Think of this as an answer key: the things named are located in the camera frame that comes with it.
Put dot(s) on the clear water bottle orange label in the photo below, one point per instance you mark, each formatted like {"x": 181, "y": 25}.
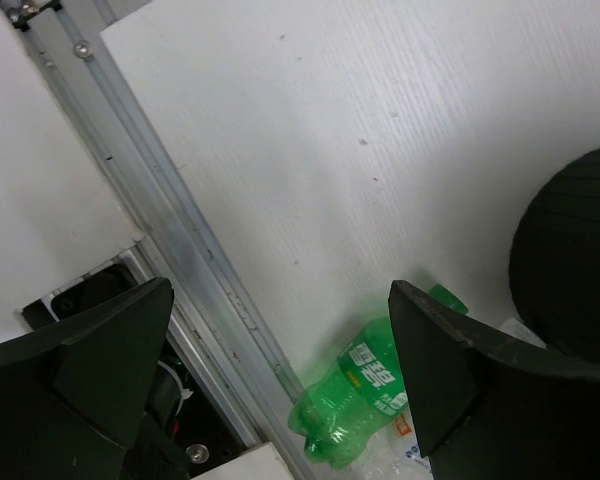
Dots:
{"x": 393, "y": 453}

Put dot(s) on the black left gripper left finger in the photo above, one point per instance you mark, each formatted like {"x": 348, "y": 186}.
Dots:
{"x": 72, "y": 394}

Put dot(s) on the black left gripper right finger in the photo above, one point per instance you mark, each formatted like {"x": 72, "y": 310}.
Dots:
{"x": 486, "y": 405}

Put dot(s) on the aluminium table frame rail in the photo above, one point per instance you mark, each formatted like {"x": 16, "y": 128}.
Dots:
{"x": 215, "y": 328}

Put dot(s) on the black ribbed plastic bin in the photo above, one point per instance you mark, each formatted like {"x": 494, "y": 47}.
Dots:
{"x": 554, "y": 264}

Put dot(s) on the green soda bottle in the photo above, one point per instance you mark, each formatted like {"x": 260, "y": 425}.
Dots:
{"x": 360, "y": 394}

